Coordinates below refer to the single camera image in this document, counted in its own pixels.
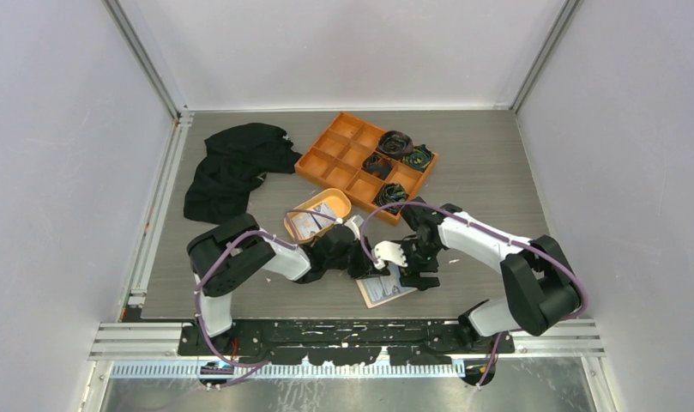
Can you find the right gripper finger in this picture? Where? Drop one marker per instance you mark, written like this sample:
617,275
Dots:
419,282
416,268

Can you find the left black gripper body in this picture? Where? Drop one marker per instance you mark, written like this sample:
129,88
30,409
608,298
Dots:
357,255

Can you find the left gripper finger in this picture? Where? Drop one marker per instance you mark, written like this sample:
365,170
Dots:
371,271
357,273

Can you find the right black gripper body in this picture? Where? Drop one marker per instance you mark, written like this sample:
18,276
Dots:
416,250

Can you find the beige card holder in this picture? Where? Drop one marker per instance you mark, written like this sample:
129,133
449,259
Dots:
386,291

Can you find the white VIP credit card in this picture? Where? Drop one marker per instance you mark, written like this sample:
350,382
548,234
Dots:
383,290

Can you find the orange oval tray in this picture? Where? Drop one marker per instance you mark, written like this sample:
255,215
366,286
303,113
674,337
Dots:
335,198

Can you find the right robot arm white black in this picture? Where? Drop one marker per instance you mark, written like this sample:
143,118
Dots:
540,288

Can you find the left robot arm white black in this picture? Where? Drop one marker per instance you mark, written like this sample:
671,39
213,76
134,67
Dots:
223,258

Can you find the left credit card in tray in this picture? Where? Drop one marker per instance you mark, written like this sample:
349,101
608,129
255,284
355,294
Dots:
306,226

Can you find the credit card in tray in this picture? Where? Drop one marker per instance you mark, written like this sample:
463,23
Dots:
306,226
324,215

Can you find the right credit card in tray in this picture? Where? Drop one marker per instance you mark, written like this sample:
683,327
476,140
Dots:
324,215

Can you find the green yellow rolled tie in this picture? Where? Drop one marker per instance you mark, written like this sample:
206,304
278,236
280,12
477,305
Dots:
390,193

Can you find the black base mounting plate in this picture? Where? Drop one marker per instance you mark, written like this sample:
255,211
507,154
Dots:
407,342

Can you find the orange compartment organizer box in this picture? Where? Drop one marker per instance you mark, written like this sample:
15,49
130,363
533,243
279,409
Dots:
335,159

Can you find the green patterned rolled tie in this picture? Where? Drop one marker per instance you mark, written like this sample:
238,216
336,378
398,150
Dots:
419,159

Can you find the dark red rolled tie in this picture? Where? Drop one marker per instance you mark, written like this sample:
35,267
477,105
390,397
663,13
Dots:
378,165

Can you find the dark brown rolled tie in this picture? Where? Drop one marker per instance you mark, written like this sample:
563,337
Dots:
395,144

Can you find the black cloth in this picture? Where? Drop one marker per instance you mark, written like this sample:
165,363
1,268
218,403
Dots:
237,162

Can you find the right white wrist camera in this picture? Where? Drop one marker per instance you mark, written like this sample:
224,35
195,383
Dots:
388,252

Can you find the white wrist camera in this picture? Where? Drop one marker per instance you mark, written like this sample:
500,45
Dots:
388,252
354,223

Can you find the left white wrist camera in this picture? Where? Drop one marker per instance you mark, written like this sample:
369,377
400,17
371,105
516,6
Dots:
354,223

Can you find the aluminium front frame rail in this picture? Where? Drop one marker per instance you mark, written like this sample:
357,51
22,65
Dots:
149,351

